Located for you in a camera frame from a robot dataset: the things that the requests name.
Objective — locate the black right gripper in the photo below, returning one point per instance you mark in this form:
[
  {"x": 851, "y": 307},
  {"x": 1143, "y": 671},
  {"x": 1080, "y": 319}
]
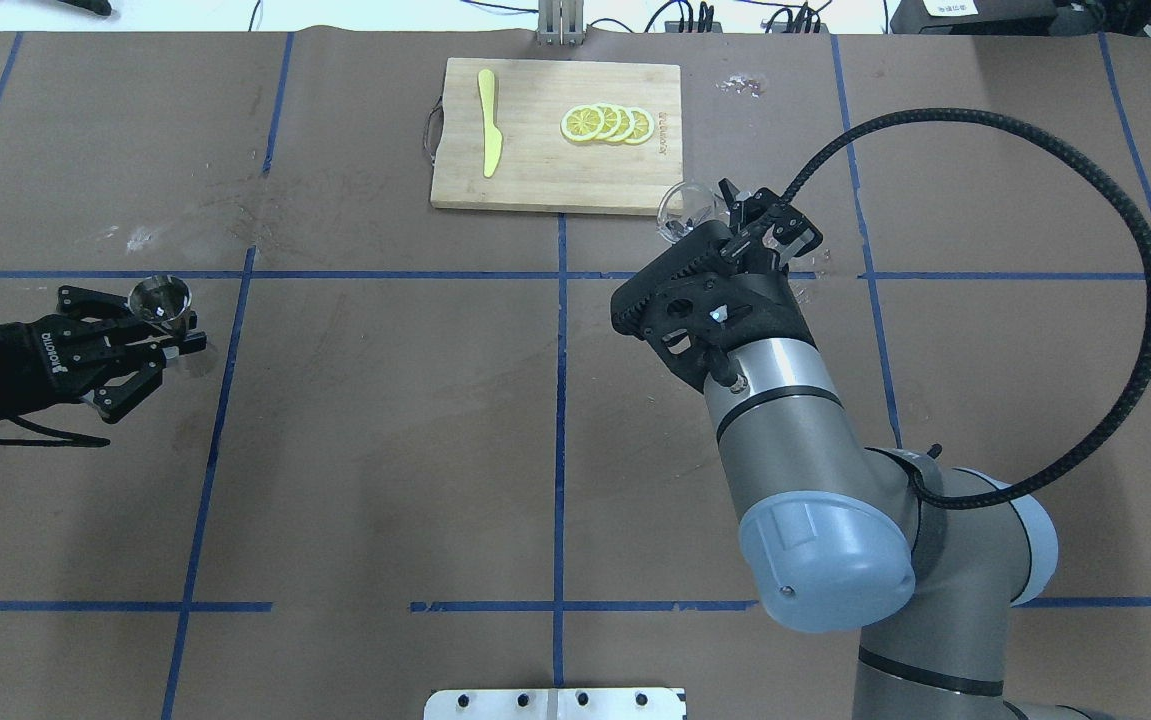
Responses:
[{"x": 778, "y": 303}]

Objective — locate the steel measuring jigger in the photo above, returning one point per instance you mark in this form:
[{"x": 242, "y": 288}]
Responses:
[{"x": 164, "y": 301}]

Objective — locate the clear glass cup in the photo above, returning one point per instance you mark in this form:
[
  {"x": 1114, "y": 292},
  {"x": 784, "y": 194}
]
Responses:
[{"x": 687, "y": 206}]

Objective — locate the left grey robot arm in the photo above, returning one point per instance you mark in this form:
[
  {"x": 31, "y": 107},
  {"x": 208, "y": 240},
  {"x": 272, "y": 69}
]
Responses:
[{"x": 87, "y": 531}]

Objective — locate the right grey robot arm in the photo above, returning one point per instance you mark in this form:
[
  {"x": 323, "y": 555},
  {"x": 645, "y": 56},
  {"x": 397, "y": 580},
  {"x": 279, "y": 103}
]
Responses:
[{"x": 838, "y": 536}]

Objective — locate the lemon slice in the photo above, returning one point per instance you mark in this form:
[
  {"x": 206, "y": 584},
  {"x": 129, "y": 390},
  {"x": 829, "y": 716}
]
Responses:
[
  {"x": 583, "y": 123},
  {"x": 610, "y": 121},
  {"x": 627, "y": 129},
  {"x": 644, "y": 126}
]

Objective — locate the bamboo cutting board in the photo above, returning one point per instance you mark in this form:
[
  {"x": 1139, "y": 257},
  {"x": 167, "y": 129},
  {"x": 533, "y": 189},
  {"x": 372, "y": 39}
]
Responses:
[{"x": 540, "y": 170}]

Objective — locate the yellow plastic knife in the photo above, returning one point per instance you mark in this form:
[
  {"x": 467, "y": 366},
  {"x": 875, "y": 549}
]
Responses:
[{"x": 493, "y": 140}]

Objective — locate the aluminium frame post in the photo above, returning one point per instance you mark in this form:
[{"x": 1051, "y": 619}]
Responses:
[{"x": 561, "y": 23}]

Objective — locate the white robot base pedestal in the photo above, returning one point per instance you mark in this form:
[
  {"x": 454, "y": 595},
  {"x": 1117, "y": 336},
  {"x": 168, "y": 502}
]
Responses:
[{"x": 558, "y": 703}]

